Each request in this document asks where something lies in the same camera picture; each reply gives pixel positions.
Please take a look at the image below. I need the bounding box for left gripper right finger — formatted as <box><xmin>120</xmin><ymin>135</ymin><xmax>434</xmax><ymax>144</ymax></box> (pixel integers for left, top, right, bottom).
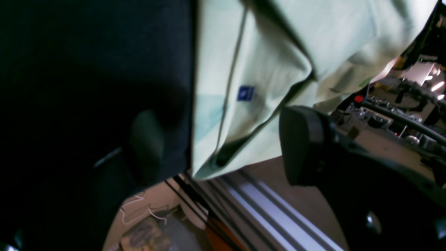
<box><xmin>279</xmin><ymin>106</ymin><xmax>446</xmax><ymax>251</ymax></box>

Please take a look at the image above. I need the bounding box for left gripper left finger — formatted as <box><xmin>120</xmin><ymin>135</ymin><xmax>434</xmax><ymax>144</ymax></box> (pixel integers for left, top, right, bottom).
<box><xmin>1</xmin><ymin>110</ymin><xmax>163</xmax><ymax>251</ymax></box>

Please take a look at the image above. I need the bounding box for light green T-shirt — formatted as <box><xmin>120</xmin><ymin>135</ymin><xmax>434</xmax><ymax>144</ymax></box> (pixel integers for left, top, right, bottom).
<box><xmin>191</xmin><ymin>0</ymin><xmax>437</xmax><ymax>180</ymax></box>

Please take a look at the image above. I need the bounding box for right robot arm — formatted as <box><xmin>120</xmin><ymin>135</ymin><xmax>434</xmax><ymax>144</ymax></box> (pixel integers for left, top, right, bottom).
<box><xmin>314</xmin><ymin>0</ymin><xmax>445</xmax><ymax>187</ymax></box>

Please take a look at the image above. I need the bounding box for black table cloth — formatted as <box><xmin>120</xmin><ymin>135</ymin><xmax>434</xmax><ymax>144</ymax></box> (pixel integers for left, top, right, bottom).
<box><xmin>0</xmin><ymin>0</ymin><xmax>195</xmax><ymax>251</ymax></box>

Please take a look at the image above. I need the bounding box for aluminium frame rail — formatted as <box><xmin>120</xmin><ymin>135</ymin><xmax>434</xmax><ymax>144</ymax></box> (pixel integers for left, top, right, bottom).
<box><xmin>191</xmin><ymin>170</ymin><xmax>341</xmax><ymax>251</ymax></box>

